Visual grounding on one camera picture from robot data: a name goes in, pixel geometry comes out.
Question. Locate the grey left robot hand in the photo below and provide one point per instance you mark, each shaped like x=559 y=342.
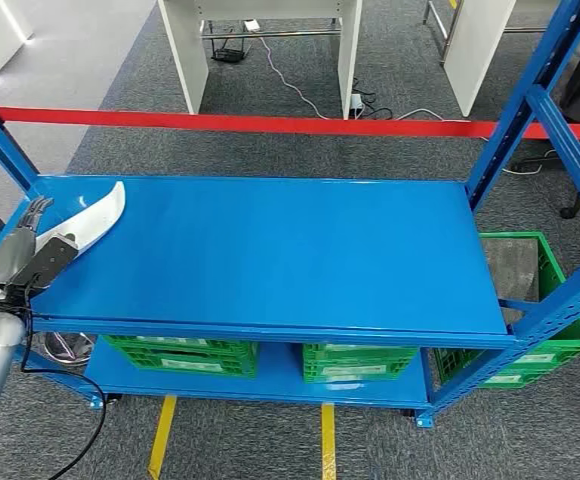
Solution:
x=12 y=255

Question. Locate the white curved plastic part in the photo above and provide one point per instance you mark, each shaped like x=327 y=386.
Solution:
x=95 y=215

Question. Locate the blue metal shelf rack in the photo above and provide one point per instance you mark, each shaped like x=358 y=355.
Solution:
x=270 y=252

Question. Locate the white desk with metal bar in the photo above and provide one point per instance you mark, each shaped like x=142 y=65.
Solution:
x=185 y=53

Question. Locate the red barrier belt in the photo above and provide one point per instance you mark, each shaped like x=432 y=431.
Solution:
x=220 y=122

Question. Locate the black router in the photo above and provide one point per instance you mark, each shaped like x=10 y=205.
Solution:
x=227 y=54

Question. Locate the white power adapter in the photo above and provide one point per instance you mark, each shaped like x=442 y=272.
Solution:
x=252 y=25

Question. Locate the white power strip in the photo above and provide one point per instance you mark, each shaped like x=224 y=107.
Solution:
x=356 y=101

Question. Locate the white desk with metal legs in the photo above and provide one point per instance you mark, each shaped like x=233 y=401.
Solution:
x=475 y=53

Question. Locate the large green plastic crate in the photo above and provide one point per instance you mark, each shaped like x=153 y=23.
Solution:
x=550 y=272

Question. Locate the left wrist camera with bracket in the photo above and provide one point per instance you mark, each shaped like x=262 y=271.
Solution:
x=52 y=258

